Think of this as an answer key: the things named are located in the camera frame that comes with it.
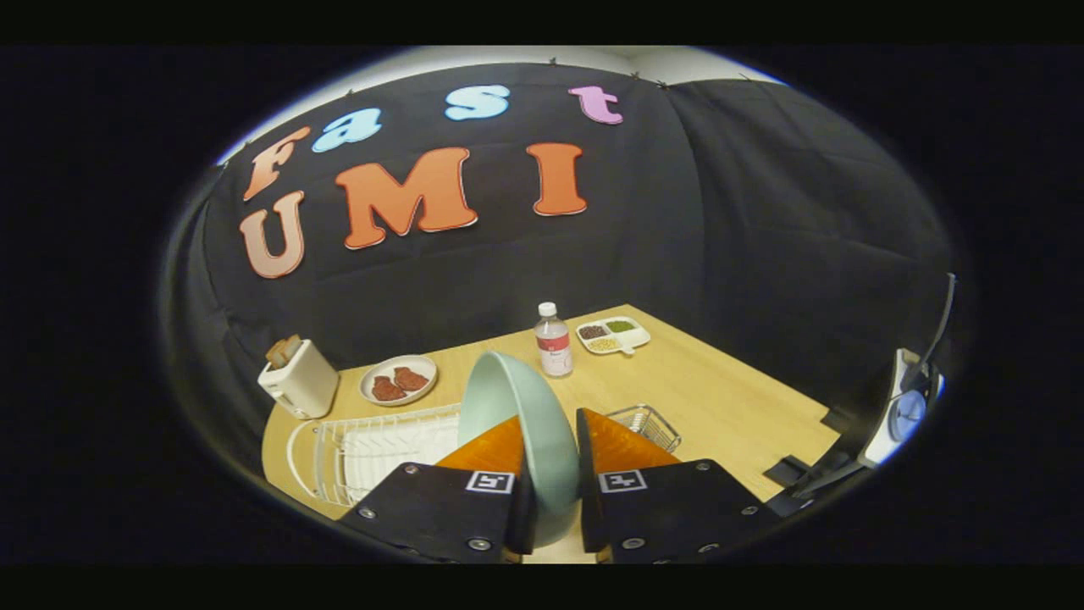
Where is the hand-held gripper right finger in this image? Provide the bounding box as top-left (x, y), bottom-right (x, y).
top-left (577, 408), bottom-right (782, 565)

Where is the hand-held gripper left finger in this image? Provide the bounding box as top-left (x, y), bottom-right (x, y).
top-left (337, 414), bottom-right (539, 565)

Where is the metal wire basket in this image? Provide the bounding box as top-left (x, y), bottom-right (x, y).
top-left (605, 404), bottom-right (683, 454)

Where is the white wire dish rack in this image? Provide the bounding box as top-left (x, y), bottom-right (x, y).
top-left (286, 402), bottom-right (463, 507)

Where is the pale green plate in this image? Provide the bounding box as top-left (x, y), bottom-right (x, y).
top-left (457, 350), bottom-right (582, 548)

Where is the white plate with meat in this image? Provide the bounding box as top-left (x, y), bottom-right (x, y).
top-left (359, 354), bottom-right (439, 408)

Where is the white divided dish with beans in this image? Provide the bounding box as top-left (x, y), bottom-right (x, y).
top-left (576, 316), bottom-right (652, 357)

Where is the white toaster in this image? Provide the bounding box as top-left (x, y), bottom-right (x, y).
top-left (257, 339), bottom-right (340, 420)

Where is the clear plastic bottle red label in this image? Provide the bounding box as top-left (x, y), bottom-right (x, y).
top-left (535, 302), bottom-right (574, 379)

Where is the white and blue stand device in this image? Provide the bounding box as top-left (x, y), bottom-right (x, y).
top-left (857, 273), bottom-right (958, 469)

